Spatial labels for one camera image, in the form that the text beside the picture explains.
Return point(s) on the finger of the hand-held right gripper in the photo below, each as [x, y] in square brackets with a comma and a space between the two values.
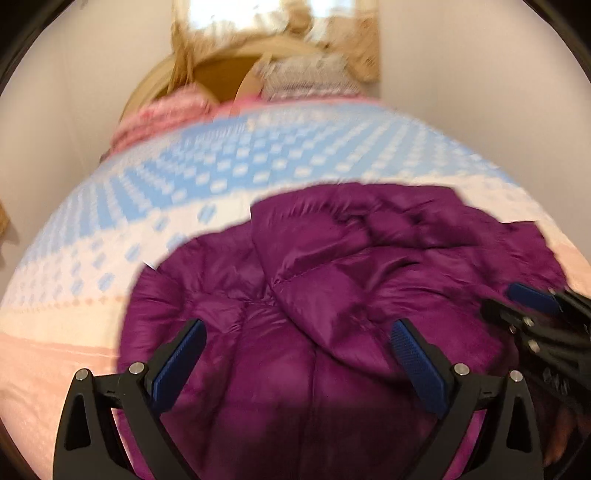
[531, 295]
[503, 314]

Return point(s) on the striped pillow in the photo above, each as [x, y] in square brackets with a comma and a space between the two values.
[304, 74]

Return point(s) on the purple hooded puffer jacket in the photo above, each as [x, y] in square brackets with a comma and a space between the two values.
[300, 277]

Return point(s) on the cream wooden headboard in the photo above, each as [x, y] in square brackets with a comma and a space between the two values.
[217, 74]

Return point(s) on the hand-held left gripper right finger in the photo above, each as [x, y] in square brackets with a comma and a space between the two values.
[418, 364]

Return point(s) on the beige curtain with sheer panel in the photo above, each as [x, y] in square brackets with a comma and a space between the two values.
[364, 50]
[3, 221]

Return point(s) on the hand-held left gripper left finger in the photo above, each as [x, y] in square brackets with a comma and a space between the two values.
[178, 364]

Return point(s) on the pink patterned pillow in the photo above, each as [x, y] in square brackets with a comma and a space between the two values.
[161, 115]

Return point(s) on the person's right hand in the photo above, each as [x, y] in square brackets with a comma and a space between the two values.
[561, 434]

